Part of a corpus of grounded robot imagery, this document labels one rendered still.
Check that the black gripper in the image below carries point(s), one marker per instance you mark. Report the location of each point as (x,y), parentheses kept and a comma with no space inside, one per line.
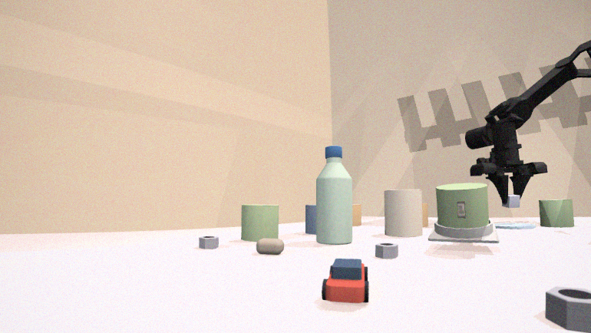
(507,155)

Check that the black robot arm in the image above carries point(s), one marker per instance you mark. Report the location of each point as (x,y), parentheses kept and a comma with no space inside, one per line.
(515,111)

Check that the grey hex nut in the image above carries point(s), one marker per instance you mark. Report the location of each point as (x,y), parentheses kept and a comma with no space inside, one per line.
(570,308)
(386,250)
(208,242)

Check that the red toy car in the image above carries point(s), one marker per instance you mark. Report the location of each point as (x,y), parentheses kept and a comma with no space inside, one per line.
(347,282)

